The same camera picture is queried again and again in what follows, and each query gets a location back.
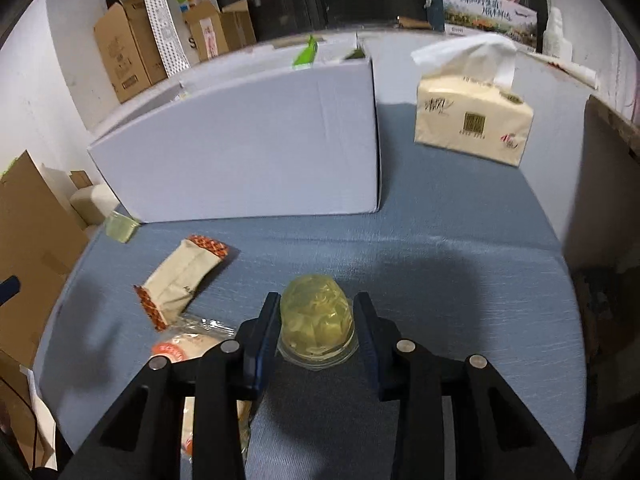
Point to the white cardboard snack box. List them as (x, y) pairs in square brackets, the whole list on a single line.
[(293, 141)]

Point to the cream sofa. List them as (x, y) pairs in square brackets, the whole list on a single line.
[(89, 205)]

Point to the yellow green jelly cup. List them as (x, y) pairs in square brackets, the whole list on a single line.
[(317, 323)]

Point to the beige tissue pack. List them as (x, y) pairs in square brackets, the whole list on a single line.
[(464, 100)]

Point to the beige cracker packet red ends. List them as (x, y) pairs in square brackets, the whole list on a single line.
[(171, 287)]

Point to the printed landscape carton box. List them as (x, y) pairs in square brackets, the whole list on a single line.
[(469, 17)]

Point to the brown cardboard boxes on floor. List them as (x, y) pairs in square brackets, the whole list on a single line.
[(40, 244)]

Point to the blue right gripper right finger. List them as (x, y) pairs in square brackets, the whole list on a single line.
[(377, 339)]

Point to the small open cardboard box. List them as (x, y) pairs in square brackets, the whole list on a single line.
[(216, 32)]

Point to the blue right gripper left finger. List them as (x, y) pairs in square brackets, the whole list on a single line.
[(259, 338)]

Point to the tall brown cardboard box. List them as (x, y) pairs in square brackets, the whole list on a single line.
[(128, 49)]

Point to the white dotted paper bag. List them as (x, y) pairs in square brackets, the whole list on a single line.
[(171, 33)]

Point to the small green snack packet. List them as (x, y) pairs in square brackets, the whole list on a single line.
[(120, 227)]

